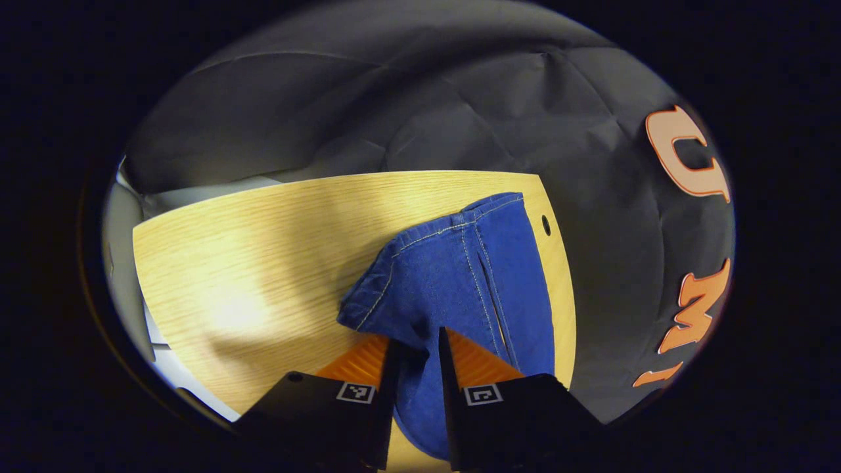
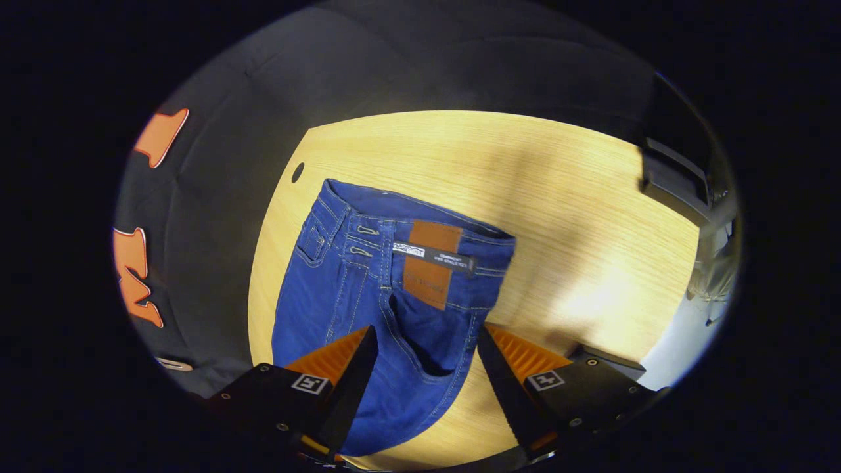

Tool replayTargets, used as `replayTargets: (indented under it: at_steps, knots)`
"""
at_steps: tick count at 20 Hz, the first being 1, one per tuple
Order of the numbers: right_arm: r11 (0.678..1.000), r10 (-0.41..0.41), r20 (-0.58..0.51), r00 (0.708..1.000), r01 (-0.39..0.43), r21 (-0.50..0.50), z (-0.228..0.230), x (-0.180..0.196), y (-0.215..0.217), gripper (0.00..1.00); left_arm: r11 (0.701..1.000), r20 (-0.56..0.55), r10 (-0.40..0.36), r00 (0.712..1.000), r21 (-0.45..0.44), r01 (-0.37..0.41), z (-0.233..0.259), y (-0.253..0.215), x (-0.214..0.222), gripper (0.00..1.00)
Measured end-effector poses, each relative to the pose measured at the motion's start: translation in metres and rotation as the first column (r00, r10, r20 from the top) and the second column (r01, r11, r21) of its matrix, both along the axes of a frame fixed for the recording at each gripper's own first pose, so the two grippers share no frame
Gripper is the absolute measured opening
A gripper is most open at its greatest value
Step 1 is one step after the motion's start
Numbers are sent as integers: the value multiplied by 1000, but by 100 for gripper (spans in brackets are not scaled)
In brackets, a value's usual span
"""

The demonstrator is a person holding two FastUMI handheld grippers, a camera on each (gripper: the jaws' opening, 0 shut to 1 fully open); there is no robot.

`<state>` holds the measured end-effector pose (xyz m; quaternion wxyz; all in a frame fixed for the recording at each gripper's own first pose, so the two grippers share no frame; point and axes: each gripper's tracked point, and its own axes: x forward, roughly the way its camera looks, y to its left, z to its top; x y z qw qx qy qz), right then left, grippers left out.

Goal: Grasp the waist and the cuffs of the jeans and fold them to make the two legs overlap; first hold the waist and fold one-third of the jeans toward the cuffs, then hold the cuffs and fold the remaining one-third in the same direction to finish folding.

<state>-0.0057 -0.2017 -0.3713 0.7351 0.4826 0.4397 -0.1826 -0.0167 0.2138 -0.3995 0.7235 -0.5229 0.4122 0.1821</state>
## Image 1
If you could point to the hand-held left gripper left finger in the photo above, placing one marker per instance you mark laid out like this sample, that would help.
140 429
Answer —
384 427

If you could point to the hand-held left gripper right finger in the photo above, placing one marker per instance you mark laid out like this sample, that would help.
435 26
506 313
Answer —
452 427

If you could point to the blue denim jeans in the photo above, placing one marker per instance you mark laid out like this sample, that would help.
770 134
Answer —
447 276

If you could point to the black backdrop cloth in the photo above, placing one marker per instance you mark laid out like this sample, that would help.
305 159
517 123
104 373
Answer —
394 98

